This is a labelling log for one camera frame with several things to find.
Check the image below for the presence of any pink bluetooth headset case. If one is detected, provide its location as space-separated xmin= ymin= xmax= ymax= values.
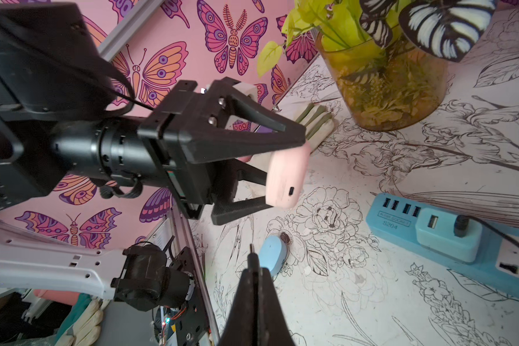
xmin=265 ymin=141 xmax=311 ymax=209

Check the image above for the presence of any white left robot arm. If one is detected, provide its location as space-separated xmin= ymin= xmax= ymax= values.
xmin=0 ymin=2 xmax=308 ymax=225

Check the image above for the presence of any aluminium frame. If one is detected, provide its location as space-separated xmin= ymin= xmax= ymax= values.
xmin=98 ymin=0 xmax=163 ymax=61

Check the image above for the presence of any blue bluetooth headset case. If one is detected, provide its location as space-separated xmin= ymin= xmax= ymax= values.
xmin=258 ymin=235 xmax=288 ymax=278

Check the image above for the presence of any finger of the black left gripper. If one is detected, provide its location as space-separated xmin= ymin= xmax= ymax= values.
xmin=190 ymin=78 xmax=306 ymax=164
xmin=210 ymin=159 xmax=274 ymax=226

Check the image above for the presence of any black usb cable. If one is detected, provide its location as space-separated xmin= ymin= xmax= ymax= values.
xmin=453 ymin=215 xmax=519 ymax=265

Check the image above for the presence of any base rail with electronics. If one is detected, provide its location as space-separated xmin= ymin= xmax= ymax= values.
xmin=152 ymin=207 xmax=220 ymax=345

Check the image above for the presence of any blue power strip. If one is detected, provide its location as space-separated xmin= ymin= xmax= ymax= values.
xmin=366 ymin=193 xmax=519 ymax=302

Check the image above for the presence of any glass vase with plants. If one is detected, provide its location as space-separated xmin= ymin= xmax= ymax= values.
xmin=257 ymin=1 xmax=497 ymax=131

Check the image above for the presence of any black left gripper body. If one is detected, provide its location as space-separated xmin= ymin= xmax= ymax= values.
xmin=51 ymin=80 xmax=214 ymax=219

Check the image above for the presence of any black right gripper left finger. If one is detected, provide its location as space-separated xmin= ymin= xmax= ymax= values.
xmin=219 ymin=252 xmax=260 ymax=346

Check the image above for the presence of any teal usb wall adapter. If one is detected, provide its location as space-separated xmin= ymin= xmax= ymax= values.
xmin=415 ymin=208 xmax=483 ymax=263

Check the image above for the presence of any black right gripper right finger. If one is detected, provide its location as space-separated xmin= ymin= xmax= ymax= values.
xmin=257 ymin=268 xmax=295 ymax=346

